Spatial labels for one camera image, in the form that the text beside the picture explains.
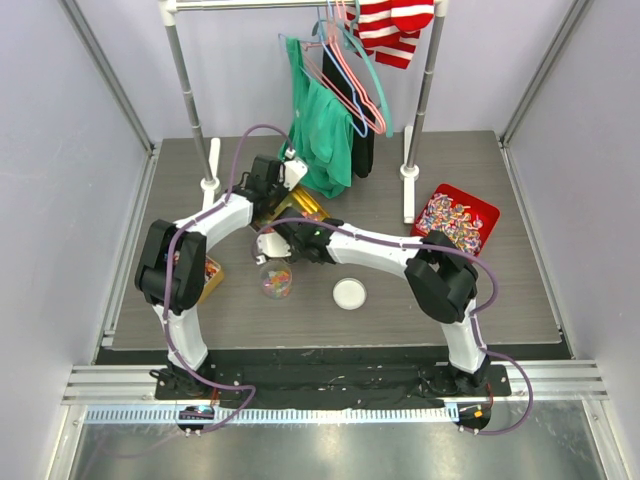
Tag clear plastic jar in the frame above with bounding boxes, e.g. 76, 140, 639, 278
260, 260, 293, 300

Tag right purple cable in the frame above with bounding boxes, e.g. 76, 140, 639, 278
249, 217, 535, 436

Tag white slotted cable duct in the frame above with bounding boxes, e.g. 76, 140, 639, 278
84, 403, 459, 426

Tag white rack foot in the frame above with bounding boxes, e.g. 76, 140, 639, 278
399, 126, 419, 225
200, 138, 221, 210

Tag white rack foot right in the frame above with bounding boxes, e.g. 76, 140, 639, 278
399, 126, 419, 225

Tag blue clothes hanger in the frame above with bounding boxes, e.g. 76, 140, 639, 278
278, 13, 373, 137

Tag white rack foot left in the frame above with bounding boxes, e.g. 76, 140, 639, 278
200, 138, 221, 210

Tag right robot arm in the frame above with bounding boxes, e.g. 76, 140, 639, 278
272, 217, 490, 395

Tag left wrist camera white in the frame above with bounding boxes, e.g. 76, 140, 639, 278
282, 157, 308, 191

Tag white jar lid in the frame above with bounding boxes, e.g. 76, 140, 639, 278
332, 278, 367, 311

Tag red white striped shirt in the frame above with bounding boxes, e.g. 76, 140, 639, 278
345, 0, 435, 70

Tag silver rack pole right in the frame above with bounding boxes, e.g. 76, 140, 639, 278
405, 0, 449, 173

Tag black hanging garment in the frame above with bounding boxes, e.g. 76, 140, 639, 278
322, 52, 375, 179

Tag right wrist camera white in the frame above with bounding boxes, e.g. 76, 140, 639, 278
252, 231, 291, 265

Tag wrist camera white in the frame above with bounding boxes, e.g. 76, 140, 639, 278
252, 231, 291, 265
282, 157, 308, 191

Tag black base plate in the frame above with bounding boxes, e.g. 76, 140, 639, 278
149, 346, 512, 409

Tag aluminium frame post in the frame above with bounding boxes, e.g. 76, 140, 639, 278
499, 0, 596, 146
58, 0, 154, 155

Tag gold tin star candies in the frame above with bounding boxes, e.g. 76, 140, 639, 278
251, 186, 330, 231

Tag aluminium frame post right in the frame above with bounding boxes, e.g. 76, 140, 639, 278
499, 0, 596, 146

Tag pink clothes hanger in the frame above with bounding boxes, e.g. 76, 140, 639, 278
300, 1, 393, 138

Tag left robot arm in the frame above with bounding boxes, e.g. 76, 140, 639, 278
134, 156, 308, 399

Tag purple cable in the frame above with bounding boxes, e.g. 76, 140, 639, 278
249, 217, 535, 436
162, 123, 296, 435

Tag green t-shirt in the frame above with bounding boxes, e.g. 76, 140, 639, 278
285, 37, 354, 199

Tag silver rack pole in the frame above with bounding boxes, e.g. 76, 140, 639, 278
405, 0, 449, 173
158, 1, 208, 161

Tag red box swirl lollipops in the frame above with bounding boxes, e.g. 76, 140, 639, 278
411, 183, 501, 256

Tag silver rack pole left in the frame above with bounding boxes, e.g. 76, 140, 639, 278
158, 1, 208, 161

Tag aluminium frame post left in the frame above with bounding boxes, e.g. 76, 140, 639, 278
58, 0, 154, 155

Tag gold tin lollipops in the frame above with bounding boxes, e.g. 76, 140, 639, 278
197, 256, 224, 304

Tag rack top bar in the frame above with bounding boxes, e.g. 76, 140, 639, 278
159, 0, 449, 14

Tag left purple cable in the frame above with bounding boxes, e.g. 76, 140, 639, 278
162, 123, 296, 435

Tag teal clothes hanger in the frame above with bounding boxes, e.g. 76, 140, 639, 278
317, 1, 393, 137

